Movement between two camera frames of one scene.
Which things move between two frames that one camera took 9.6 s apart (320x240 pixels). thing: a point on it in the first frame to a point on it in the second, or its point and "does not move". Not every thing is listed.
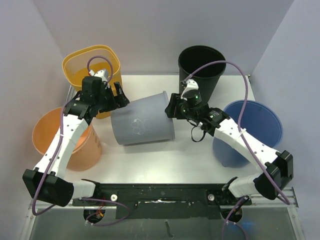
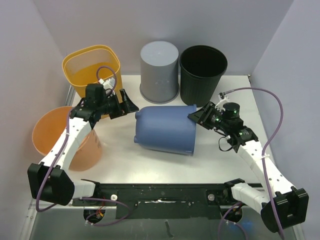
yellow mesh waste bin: (79, 61) does not move
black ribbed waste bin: (195, 57) does not move
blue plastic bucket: (259, 121) to (167, 128)
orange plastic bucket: (87, 154) does not move
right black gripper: (173, 108) to (207, 117)
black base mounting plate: (164, 200) does not move
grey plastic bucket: (143, 121) to (159, 72)
